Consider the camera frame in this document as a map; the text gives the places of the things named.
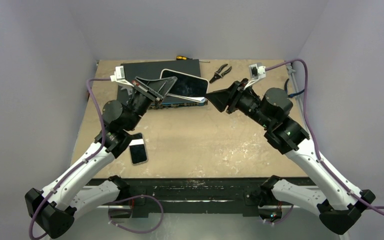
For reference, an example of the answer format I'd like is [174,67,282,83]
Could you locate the black grey wire stripper pliers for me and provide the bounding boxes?
[209,63,232,84]

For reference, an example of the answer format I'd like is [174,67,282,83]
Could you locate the blue handled cutting pliers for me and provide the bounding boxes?
[283,78,307,100]

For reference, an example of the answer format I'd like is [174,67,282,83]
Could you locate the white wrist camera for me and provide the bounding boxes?
[110,65,133,89]
[244,62,266,89]

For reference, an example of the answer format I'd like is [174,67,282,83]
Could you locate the phone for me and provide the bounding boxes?
[160,68,209,103]
[129,133,149,165]

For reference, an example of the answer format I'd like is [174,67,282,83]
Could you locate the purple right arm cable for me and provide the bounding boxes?
[261,58,384,226]

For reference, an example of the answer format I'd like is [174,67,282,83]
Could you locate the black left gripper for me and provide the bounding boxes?
[124,76,177,131]

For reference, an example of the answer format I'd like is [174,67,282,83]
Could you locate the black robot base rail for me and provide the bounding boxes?
[84,177,315,220]

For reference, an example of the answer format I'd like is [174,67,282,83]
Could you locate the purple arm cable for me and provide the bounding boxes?
[28,77,165,240]
[261,58,384,226]

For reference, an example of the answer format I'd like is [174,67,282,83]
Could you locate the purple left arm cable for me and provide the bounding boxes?
[28,77,165,240]

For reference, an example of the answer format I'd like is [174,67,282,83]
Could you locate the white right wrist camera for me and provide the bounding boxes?
[244,62,266,89]

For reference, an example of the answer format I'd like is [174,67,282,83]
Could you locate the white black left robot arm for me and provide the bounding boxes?
[25,76,177,239]

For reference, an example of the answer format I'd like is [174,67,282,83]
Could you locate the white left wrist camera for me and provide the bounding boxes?
[110,65,133,89]

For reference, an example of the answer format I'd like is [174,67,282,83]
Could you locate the yellow black screwdriver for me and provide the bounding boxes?
[175,55,210,63]

